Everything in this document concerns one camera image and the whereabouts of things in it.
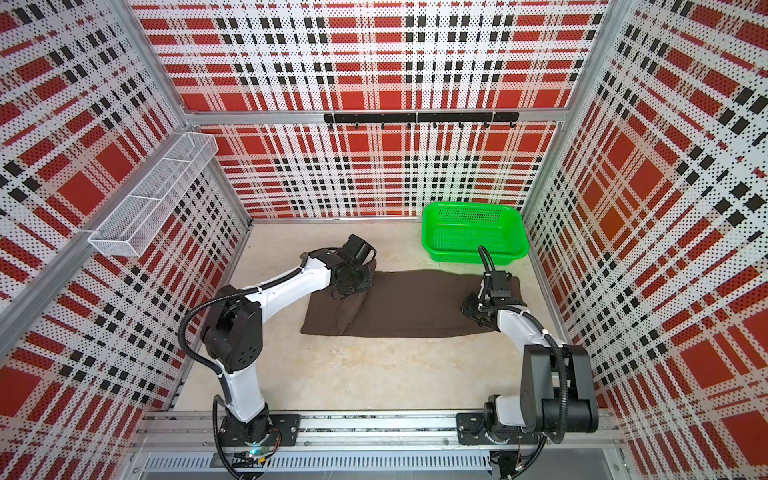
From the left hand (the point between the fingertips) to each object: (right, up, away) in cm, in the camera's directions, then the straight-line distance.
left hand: (370, 283), depth 91 cm
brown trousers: (+11, -8, +9) cm, 16 cm away
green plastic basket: (+31, +17, +27) cm, 45 cm away
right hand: (+30, -7, 0) cm, 31 cm away
